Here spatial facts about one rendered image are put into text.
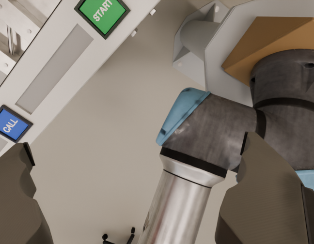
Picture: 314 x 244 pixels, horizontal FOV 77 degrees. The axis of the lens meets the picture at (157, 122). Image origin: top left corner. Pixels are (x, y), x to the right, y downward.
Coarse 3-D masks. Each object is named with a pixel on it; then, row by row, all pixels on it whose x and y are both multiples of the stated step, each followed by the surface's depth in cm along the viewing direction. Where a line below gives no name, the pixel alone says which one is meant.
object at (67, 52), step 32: (64, 0) 27; (128, 0) 27; (64, 32) 29; (96, 32) 29; (128, 32) 29; (32, 64) 31; (64, 64) 31; (96, 64) 31; (0, 96) 33; (32, 96) 34; (64, 96) 34; (32, 128) 36
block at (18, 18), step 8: (0, 0) 31; (8, 0) 31; (16, 0) 33; (0, 8) 31; (8, 8) 31; (16, 8) 31; (24, 8) 33; (0, 16) 32; (8, 16) 32; (16, 16) 32; (24, 16) 32; (32, 16) 34; (8, 24) 32; (16, 24) 32; (24, 24) 33; (32, 24) 33; (40, 24) 34; (24, 32) 33; (32, 32) 33
